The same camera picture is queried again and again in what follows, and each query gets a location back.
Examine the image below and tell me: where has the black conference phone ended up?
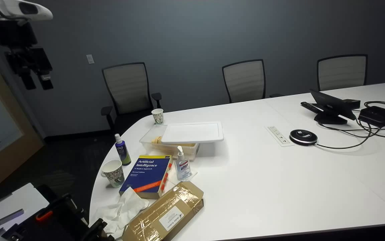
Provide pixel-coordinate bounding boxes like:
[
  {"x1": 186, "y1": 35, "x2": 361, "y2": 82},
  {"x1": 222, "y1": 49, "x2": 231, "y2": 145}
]
[{"x1": 299, "y1": 92, "x2": 362, "y2": 126}]

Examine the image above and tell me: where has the white remote control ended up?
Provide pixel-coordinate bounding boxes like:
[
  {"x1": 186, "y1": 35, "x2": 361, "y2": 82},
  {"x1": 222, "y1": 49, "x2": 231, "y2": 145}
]
[{"x1": 266, "y1": 126, "x2": 291, "y2": 148}]

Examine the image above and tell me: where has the grey metal bar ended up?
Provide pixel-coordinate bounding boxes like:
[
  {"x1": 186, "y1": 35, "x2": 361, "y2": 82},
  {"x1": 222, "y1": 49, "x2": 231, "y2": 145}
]
[{"x1": 0, "y1": 208, "x2": 25, "y2": 227}]

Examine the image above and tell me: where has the round black speakerphone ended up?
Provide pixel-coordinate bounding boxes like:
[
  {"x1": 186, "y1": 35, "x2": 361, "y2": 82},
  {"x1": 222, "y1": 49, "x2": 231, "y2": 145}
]
[{"x1": 289, "y1": 128, "x2": 319, "y2": 148}]

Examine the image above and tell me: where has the black power adapter box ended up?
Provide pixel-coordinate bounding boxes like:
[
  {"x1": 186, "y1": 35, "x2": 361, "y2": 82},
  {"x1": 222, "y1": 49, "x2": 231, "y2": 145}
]
[{"x1": 357, "y1": 101, "x2": 385, "y2": 129}]

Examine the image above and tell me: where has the clear plastic container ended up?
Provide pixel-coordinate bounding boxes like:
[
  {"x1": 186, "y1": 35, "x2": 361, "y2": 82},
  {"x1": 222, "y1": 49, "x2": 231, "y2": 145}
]
[{"x1": 139, "y1": 124, "x2": 200, "y2": 163}]

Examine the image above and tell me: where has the tan packaged food bag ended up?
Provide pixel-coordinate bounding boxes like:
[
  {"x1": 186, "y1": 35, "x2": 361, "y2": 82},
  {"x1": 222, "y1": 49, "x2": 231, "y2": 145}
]
[{"x1": 121, "y1": 180, "x2": 206, "y2": 241}]

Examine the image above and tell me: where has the blue spray bottle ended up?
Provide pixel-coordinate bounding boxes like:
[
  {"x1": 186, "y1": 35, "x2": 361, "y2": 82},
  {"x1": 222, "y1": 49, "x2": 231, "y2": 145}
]
[{"x1": 113, "y1": 133, "x2": 132, "y2": 168}]

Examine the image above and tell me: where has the crumpled white plastic wrap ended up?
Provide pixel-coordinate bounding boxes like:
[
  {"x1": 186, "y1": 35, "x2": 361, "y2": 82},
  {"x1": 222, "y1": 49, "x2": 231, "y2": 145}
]
[{"x1": 97, "y1": 187, "x2": 151, "y2": 240}]

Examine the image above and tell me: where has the white plastic container lid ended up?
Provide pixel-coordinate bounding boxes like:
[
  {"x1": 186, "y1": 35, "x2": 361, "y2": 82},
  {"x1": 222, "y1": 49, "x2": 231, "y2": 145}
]
[{"x1": 159, "y1": 120, "x2": 224, "y2": 145}]

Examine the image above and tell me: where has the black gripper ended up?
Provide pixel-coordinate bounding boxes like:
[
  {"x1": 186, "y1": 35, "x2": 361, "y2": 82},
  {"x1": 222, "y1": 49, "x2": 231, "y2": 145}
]
[{"x1": 4, "y1": 46, "x2": 55, "y2": 92}]

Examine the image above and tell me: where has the blue hardcover book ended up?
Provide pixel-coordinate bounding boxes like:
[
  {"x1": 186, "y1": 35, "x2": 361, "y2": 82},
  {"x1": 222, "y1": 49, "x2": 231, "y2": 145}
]
[{"x1": 119, "y1": 155, "x2": 174, "y2": 200}]

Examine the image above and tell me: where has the clear hand sanitizer bottle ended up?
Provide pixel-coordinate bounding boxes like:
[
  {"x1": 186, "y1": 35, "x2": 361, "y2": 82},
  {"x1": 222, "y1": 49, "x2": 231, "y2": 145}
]
[{"x1": 174, "y1": 145, "x2": 194, "y2": 183}]

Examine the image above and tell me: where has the wooden door with glass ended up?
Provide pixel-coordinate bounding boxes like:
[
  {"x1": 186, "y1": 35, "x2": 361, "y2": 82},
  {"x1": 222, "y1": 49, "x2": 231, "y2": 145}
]
[{"x1": 0, "y1": 39, "x2": 45, "y2": 195}]

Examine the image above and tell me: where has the white board sheet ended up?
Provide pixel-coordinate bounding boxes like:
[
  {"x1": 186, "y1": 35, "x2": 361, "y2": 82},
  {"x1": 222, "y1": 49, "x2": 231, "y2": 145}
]
[{"x1": 0, "y1": 181, "x2": 51, "y2": 236}]

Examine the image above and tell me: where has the black speakerphone cable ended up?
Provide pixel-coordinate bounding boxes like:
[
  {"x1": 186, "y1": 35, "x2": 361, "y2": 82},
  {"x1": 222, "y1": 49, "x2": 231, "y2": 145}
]
[{"x1": 314, "y1": 117, "x2": 377, "y2": 152}]

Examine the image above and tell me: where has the mesh back office chair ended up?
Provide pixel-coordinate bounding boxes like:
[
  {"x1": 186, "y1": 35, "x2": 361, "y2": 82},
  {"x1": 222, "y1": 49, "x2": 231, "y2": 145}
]
[
  {"x1": 220, "y1": 58, "x2": 267, "y2": 105},
  {"x1": 315, "y1": 54, "x2": 369, "y2": 93},
  {"x1": 100, "y1": 62, "x2": 163, "y2": 133}
]

